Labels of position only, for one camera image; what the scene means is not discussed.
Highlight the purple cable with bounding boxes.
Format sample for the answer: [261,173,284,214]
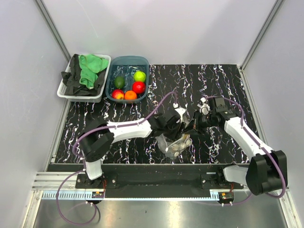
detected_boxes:
[56,91,180,225]
[197,96,286,206]

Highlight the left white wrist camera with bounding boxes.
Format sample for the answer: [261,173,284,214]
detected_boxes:
[173,103,187,124]

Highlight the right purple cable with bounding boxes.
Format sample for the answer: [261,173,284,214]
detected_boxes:
[197,96,286,206]

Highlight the left aluminium frame post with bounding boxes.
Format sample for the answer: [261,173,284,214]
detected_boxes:
[33,0,71,61]

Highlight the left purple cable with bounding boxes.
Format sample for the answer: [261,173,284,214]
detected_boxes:
[56,91,180,225]

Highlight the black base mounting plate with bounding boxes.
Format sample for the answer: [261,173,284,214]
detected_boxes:
[76,164,244,200]

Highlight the red yellow fake peach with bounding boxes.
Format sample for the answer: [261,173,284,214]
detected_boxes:
[112,89,124,100]

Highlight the green fake apple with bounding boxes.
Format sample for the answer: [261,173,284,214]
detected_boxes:
[133,71,146,83]

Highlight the black cloth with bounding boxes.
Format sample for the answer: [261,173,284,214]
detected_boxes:
[61,54,107,96]

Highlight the white plastic basket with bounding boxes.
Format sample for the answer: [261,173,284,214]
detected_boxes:
[57,54,111,103]

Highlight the clear polka dot zip bag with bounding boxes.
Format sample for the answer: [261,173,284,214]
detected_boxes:
[157,116,193,160]

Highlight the slotted cable duct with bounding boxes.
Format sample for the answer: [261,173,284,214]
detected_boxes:
[41,191,222,200]

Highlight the red fake apple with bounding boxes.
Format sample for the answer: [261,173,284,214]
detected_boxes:
[132,81,146,94]

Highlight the blue translucent plastic tub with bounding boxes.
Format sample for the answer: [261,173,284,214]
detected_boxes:
[104,56,149,104]

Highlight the aluminium frame post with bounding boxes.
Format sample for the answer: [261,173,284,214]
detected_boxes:
[33,0,71,61]
[239,0,285,71]

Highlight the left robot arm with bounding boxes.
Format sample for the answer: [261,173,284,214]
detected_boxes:
[77,108,192,188]

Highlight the orange fake fruit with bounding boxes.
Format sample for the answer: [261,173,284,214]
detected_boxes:
[124,90,137,100]

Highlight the right aluminium frame post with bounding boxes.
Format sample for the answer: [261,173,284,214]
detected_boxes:
[239,0,285,71]

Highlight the green cloth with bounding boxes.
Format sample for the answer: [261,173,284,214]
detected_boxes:
[78,54,109,89]

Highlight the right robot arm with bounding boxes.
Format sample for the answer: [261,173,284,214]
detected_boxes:
[183,96,288,199]

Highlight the dark green fake avocado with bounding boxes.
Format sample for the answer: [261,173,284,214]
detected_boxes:
[114,76,125,89]

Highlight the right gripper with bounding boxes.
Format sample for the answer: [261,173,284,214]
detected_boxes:
[182,109,216,135]

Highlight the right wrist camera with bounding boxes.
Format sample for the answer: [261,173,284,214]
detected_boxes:
[197,97,210,115]

